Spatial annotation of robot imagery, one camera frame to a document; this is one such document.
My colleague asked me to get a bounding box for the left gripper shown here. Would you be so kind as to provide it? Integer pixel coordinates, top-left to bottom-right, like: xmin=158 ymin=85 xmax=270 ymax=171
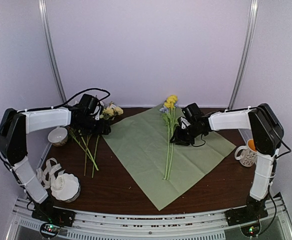
xmin=78 ymin=115 xmax=112 ymax=135

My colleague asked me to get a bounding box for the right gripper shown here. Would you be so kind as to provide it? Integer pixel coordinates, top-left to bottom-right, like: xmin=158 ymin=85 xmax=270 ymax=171
xmin=170 ymin=123 xmax=204 ymax=146

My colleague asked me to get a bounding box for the cream fake flower bunch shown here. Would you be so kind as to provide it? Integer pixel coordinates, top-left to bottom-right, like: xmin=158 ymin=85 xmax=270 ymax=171
xmin=90 ymin=101 xmax=124 ymax=178

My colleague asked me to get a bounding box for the blue fake flower stem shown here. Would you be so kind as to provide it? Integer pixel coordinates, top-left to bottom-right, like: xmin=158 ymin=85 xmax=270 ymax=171
xmin=160 ymin=104 xmax=172 ymax=180

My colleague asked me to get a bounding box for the yellow fake flower stem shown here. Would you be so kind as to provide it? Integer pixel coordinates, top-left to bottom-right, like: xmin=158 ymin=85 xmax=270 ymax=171
xmin=162 ymin=94 xmax=178 ymax=181

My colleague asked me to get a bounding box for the green wrapping paper sheet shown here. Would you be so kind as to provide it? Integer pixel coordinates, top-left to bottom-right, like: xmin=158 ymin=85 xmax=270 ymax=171
xmin=104 ymin=105 xmax=236 ymax=211

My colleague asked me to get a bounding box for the pink fake flower stem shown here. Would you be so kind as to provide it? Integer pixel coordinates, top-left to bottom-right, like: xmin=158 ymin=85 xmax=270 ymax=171
xmin=67 ymin=127 xmax=94 ymax=176

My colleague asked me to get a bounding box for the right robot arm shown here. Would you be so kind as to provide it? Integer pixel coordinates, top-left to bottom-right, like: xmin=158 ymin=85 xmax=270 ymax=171
xmin=170 ymin=103 xmax=284 ymax=201

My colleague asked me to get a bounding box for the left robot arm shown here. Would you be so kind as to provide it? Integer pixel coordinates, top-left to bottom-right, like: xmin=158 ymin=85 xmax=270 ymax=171
xmin=0 ymin=93 xmax=111 ymax=222

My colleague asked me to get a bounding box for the peach fake flower stem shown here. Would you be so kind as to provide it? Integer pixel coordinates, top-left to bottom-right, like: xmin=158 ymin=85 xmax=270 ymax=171
xmin=66 ymin=126 xmax=100 ymax=178

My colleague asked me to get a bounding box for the small white bowl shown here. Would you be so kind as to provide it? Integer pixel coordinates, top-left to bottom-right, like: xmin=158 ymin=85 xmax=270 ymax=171
xmin=47 ymin=127 xmax=68 ymax=147

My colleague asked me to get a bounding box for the white patterned mug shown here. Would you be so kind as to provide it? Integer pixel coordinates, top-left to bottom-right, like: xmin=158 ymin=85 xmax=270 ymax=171
xmin=234 ymin=138 xmax=257 ymax=168

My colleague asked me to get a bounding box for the white scalloped dish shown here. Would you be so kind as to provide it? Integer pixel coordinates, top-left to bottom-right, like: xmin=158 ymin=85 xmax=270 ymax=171
xmin=50 ymin=173 xmax=81 ymax=203

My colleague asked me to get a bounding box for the white ribbon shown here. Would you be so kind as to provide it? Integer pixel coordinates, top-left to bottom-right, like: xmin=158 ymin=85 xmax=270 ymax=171
xmin=36 ymin=157 xmax=62 ymax=190

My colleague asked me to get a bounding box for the front aluminium rail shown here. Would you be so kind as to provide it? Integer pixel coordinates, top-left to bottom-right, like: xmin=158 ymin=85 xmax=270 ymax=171
xmin=5 ymin=197 xmax=292 ymax=240

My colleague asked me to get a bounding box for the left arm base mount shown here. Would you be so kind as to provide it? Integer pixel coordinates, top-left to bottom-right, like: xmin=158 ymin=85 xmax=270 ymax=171
xmin=26 ymin=193 xmax=76 ymax=240

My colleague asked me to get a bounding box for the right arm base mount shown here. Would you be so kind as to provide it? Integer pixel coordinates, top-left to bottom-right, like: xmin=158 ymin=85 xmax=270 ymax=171
xmin=224 ymin=195 xmax=269 ymax=238

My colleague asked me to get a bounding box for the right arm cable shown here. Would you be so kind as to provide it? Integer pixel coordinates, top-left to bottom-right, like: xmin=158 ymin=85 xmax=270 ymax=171
xmin=267 ymin=139 xmax=292 ymax=223

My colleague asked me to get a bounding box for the left aluminium frame post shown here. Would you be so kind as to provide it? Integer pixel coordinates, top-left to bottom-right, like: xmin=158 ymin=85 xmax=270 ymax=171
xmin=38 ymin=0 xmax=66 ymax=102

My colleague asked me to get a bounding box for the aluminium corner frame post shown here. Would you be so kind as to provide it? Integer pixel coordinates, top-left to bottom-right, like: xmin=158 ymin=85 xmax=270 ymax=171
xmin=227 ymin=0 xmax=259 ymax=110

